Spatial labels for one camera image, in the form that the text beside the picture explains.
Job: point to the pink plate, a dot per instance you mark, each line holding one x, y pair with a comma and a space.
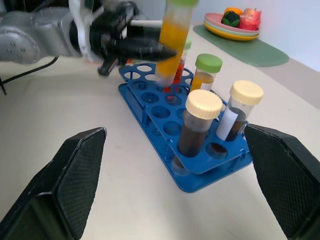
214, 21

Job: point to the red test tube green cap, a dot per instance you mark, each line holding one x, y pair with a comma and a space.
180, 72

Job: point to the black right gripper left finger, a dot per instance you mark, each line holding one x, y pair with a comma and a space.
62, 185

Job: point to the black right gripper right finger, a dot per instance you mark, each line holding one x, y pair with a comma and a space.
287, 180

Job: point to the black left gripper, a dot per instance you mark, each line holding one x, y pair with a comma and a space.
107, 32

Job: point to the white rod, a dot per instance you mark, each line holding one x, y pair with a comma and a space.
147, 22

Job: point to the brown test tube cream cap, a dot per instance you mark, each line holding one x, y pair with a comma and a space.
246, 93
192, 130

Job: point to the yellow test tube green cap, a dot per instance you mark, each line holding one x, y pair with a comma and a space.
172, 32
208, 64

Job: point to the blue test tube rack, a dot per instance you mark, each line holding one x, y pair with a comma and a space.
190, 182

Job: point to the red toy apple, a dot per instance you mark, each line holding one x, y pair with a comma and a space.
250, 20

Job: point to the black and green ball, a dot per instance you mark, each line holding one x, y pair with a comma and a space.
230, 19

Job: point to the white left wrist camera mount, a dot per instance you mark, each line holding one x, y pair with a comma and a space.
81, 35

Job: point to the orange toy fruit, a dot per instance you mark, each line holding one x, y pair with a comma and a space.
233, 11

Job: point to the light green plate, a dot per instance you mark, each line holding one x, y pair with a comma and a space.
222, 30

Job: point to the green table mat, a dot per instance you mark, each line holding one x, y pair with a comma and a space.
250, 53

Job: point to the yellow plate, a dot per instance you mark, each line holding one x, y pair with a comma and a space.
232, 37

